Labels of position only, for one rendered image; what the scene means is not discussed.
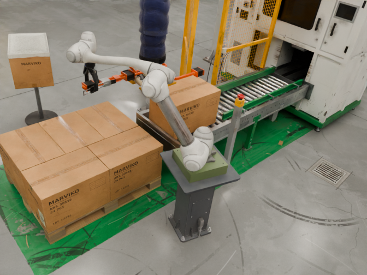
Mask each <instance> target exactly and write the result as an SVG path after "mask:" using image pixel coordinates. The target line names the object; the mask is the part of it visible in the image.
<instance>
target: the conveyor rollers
mask: <svg viewBox="0 0 367 275"><path fill-rule="evenodd" d="M287 85H289V83H287V82H284V81H282V80H280V79H278V78H276V77H274V76H272V75H270V74H269V75H266V76H263V77H260V78H258V79H255V80H253V81H250V82H247V83H245V84H242V85H240V86H237V87H234V88H231V89H229V90H226V91H224V92H221V95H220V101H219V105H218V110H217V116H216V122H215V123H214V124H215V125H214V124H211V125H209V127H210V128H212V127H214V126H216V125H219V124H221V122H222V123H223V122H225V121H227V120H229V119H232V117H231V118H228V119H227V120H222V116H223V113H224V112H227V111H229V110H231V109H234V106H235V105H234V103H235V99H236V98H238V97H237V96H238V94H243V95H244V96H245V97H244V99H245V103H248V102H250V101H252V100H254V99H257V98H259V97H261V96H263V95H266V94H268V93H270V92H273V91H275V90H277V89H279V88H282V87H284V86H287ZM295 89H297V87H296V88H294V89H292V90H290V91H293V90H295ZM290 91H288V92H290ZM288 92H286V93H288ZM286 93H283V94H281V95H278V96H277V97H280V96H282V95H284V94H286ZM277 97H275V98H277ZM275 98H274V99H275ZM271 100H272V99H270V100H268V101H265V102H263V103H261V104H259V105H257V106H254V107H252V108H250V109H248V110H246V111H245V112H247V111H249V110H252V109H254V108H256V107H258V106H260V105H262V104H265V103H267V102H269V101H271ZM245 103H244V104H245ZM219 115H220V116H219Z"/></svg>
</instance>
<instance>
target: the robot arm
mask: <svg viewBox="0 0 367 275"><path fill-rule="evenodd" d="M96 49H97V45H96V38H95V36H94V33H92V32H90V31H86V32H82V35H81V39H80V41H79V42H78V43H75V44H74V45H72V46H71V47H70V48H69V49H68V50H67V59H68V60H69V61H70V62H72V63H84V70H83V74H84V76H85V81H89V78H88V73H90V74H91V75H92V78H93V80H94V91H95V92H96V91H98V83H99V79H98V75H97V71H96V70H94V67H95V66H96V63H97V64H107V65H121V66H127V67H132V68H135V69H137V70H139V71H140V72H142V73H144V74H145V75H147V76H146V77H145V78H144V80H143V82H142V85H141V91H142V93H143V95H144V96H145V97H147V98H150V99H151V100H152V101H154V102H155V103H157V105H158V106H159V108H160V110H161V111H162V113H163V115H164V116H165V118H166V120H167V121H168V123H169V125H170V126H171V128H172V130H173V132H174V133H175V135H176V137H177V138H178V140H179V141H180V144H181V146H180V151H181V154H182V158H183V163H184V166H185V167H186V169H187V170H189V171H198V170H200V169H201V168H202V167H203V166H204V165H205V163H210V162H215V158H213V156H212V155H214V154H216V151H215V150H212V146H213V142H214V136H213V133H212V131H211V129H210V128H208V127H199V128H197V129H196V130H195V132H194V134H193V136H192V134H191V132H190V131H189V129H188V127H187V125H186V123H185V122H184V120H183V118H182V117H181V115H180V113H179V111H178V110H177V108H176V106H175V104H174V103H173V101H172V99H171V97H170V95H169V88H168V84H171V83H173V82H174V79H175V73H174V72H173V71H172V70H171V69H169V68H167V67H165V66H163V65H161V64H158V63H154V62H148V61H143V60H140V59H135V58H129V57H111V56H99V55H96Z"/></svg>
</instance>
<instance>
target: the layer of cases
mask: <svg viewBox="0 0 367 275"><path fill-rule="evenodd" d="M161 152H163V145H162V144H161V143H160V142H159V141H157V140H156V139H155V138H154V137H153V136H151V135H150V134H149V133H148V132H146V131H145V130H144V129H143V128H141V127H140V126H138V125H137V124H136V123H135V122H133V121H132V120H131V119H130V118H129V117H127V116H126V115H125V114H124V113H122V112H121V111H120V110H119V109H117V108H116V107H115V106H113V104H111V103H110V102H108V101H106V102H103V103H100V104H97V105H94V106H90V107H87V108H84V109H81V110H78V111H76V112H75V111H74V112H71V113H68V114H65V115H62V116H58V117H55V118H52V119H48V120H46V121H42V122H39V123H36V124H32V125H29V126H26V127H23V128H20V129H17V130H13V131H10V132H7V133H4V134H1V135H0V154H1V158H2V162H3V165H4V168H5V170H6V172H7V173H8V174H9V176H10V177H11V179H12V180H13V182H14V183H15V185H16V186H17V188H18V189H19V191H20V192H21V194H22V195H23V197H24V198H25V200H26V201H27V203H28V204H29V206H30V207H31V209H32V210H33V212H34V213H35V214H36V216H37V217H38V219H39V220H40V222H41V223H42V225H43V227H44V228H45V230H46V231H47V232H48V234H49V233H50V232H52V231H54V230H56V229H58V228H60V227H62V226H64V225H66V224H68V223H70V222H72V221H74V220H76V219H78V218H80V217H82V216H84V215H86V214H88V213H89V212H91V211H93V210H95V209H97V208H99V207H101V206H103V205H105V204H107V203H109V202H110V201H113V200H115V199H117V198H119V197H121V196H123V195H125V194H126V193H128V192H130V191H132V190H134V189H136V188H138V187H140V186H142V185H144V184H145V183H147V182H149V181H152V180H154V179H155V178H157V177H159V176H161V171H162V157H161V156H160V153H161Z"/></svg>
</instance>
